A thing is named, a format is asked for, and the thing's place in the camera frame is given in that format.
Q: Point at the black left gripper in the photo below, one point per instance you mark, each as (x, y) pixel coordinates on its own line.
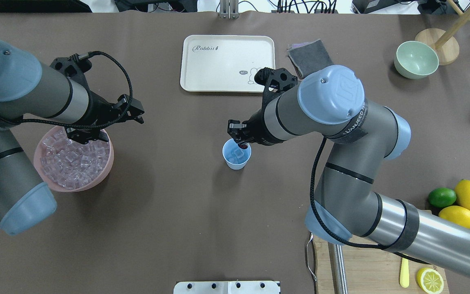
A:
(99, 110)

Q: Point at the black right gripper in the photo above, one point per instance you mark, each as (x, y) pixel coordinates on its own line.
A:
(258, 127)

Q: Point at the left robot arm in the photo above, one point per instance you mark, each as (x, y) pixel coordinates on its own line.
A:
(55, 94)

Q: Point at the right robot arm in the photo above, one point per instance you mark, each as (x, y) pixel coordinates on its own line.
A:
(331, 101)

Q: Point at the light blue plastic cup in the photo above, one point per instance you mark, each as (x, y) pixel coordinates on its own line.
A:
(233, 163)

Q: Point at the pile of clear ice cubes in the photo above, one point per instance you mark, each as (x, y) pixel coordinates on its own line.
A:
(74, 163)

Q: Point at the wooden cup tree stand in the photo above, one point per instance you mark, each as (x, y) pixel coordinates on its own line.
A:
(443, 42)

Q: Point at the pink bowl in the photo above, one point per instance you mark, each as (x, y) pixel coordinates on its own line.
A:
(92, 179)

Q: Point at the cream rabbit tray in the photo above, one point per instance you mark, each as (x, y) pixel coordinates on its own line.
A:
(225, 63)

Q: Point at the grey folded cloth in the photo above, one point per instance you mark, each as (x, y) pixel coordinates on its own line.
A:
(309, 57)

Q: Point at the steel muddler black tip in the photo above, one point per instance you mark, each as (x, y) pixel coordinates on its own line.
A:
(338, 269)

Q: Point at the mint green bowl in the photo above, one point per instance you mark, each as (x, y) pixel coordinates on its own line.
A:
(415, 60)

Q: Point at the wooden cutting board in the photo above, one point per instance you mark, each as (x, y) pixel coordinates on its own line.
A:
(367, 271)

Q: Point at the green lime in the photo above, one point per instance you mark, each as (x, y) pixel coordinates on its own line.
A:
(442, 197)

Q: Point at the yellow plastic knife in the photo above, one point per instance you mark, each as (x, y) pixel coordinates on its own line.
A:
(404, 273)

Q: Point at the yellow lemon near board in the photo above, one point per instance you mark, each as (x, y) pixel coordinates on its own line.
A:
(456, 214)

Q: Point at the lemon half upper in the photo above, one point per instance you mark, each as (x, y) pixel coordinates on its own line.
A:
(430, 280)

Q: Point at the aluminium frame post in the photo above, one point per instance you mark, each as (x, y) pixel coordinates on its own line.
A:
(229, 9)

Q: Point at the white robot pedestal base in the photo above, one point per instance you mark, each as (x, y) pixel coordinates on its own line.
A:
(227, 287)

